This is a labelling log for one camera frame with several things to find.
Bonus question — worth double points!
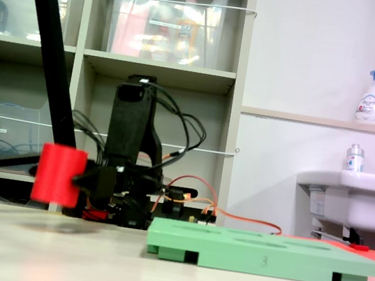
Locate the thin black wire bundle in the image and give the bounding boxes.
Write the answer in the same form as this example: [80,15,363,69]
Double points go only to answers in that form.
[64,108,113,168]

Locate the clear bin with blue cable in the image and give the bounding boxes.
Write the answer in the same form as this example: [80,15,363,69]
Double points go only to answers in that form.
[0,93,65,178]

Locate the black tripod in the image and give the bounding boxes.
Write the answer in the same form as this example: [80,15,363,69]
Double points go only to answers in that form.
[0,0,116,219]

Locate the white sink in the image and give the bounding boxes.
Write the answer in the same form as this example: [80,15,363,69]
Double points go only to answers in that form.
[288,162,375,247]

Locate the beige shelf unit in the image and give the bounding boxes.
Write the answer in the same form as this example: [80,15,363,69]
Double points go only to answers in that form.
[0,0,258,213]

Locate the red cylinder block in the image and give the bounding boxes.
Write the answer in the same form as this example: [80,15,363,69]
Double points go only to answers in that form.
[29,141,90,210]

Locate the bottle with pink cap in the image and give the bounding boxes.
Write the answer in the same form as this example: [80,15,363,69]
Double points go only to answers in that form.
[172,0,205,66]

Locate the black gripper wire loops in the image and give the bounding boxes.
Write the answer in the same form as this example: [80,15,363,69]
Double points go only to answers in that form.
[143,84,214,173]

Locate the white foam soap bottle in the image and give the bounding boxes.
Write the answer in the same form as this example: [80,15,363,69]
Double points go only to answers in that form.
[353,67,375,126]

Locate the small clear sanitizer bottle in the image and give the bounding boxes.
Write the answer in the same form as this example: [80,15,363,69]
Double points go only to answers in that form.
[344,142,367,173]

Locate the small circuit board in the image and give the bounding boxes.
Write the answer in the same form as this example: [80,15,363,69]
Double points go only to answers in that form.
[187,213,218,227]

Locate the large clear storage bin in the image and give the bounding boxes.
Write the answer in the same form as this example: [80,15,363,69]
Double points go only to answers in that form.
[104,0,230,71]

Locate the green shape sorting board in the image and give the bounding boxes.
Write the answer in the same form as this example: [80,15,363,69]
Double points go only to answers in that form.
[143,215,375,281]

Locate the long orange wire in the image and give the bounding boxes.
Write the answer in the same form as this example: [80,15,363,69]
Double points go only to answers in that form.
[201,199,286,237]

